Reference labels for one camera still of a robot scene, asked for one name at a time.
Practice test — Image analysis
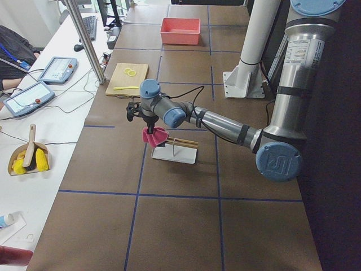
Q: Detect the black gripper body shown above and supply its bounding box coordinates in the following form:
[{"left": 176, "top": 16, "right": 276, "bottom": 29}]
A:
[{"left": 143, "top": 116, "right": 158, "bottom": 128}]

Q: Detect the magenta cleaning cloth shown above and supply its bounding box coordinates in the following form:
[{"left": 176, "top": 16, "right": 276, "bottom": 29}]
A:
[{"left": 142, "top": 126, "right": 169, "bottom": 148}]

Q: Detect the white towel rack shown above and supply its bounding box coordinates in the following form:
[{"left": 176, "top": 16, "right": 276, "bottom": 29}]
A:
[{"left": 151, "top": 138, "right": 199, "bottom": 164}]

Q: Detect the bamboo cutting board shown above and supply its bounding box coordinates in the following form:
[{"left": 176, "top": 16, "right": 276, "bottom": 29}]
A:
[{"left": 105, "top": 63, "right": 149, "bottom": 97}]

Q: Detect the pink plastic bin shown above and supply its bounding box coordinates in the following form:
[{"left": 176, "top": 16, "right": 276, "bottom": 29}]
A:
[{"left": 160, "top": 18, "right": 201, "bottom": 45}]

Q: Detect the upper teach pendant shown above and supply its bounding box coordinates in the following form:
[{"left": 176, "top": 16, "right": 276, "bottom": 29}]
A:
[{"left": 38, "top": 56, "right": 78, "bottom": 85}]

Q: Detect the teach pendant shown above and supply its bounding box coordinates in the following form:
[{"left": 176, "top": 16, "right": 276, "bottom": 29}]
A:
[
  {"left": 3, "top": 81, "right": 55, "bottom": 117},
  {"left": 38, "top": 56, "right": 78, "bottom": 85}
]

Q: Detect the lower teach pendant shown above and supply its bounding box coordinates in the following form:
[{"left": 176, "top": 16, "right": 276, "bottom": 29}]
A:
[{"left": 3, "top": 81, "right": 55, "bottom": 117}]

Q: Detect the black keyboard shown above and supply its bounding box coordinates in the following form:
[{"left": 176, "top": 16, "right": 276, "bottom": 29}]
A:
[{"left": 82, "top": 15, "right": 97, "bottom": 41}]

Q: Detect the yellow toy corn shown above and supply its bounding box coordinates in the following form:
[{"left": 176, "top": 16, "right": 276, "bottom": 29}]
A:
[{"left": 36, "top": 148, "right": 49, "bottom": 172}]

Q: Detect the wooden hand brush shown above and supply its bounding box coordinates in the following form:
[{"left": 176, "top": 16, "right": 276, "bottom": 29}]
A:
[{"left": 23, "top": 124, "right": 36, "bottom": 171}]

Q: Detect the wooden dustpan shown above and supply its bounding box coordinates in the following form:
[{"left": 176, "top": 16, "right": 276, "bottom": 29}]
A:
[{"left": 8, "top": 142, "right": 50, "bottom": 176}]

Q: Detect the yellow cloth in dustpan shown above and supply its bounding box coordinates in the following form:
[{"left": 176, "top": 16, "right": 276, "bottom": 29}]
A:
[{"left": 12, "top": 150, "right": 27, "bottom": 174}]

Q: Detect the seated person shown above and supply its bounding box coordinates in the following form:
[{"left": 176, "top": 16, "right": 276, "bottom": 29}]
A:
[{"left": 1, "top": 25, "right": 40, "bottom": 91}]

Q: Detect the white tube on desk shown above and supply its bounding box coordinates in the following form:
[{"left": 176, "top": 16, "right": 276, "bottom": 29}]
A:
[{"left": 0, "top": 213, "right": 17, "bottom": 229}]

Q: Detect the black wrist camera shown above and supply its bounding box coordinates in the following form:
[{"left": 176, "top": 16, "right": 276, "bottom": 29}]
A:
[{"left": 126, "top": 102, "right": 142, "bottom": 122}]

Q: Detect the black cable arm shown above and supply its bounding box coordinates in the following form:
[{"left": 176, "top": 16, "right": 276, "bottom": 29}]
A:
[{"left": 162, "top": 85, "right": 205, "bottom": 119}]

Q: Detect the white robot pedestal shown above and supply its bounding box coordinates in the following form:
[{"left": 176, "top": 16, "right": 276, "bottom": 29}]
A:
[{"left": 223, "top": 0, "right": 281, "bottom": 98}]

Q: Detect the aluminium frame post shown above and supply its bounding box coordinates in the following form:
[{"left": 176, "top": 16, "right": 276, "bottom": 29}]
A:
[{"left": 64, "top": 0, "right": 106, "bottom": 85}]

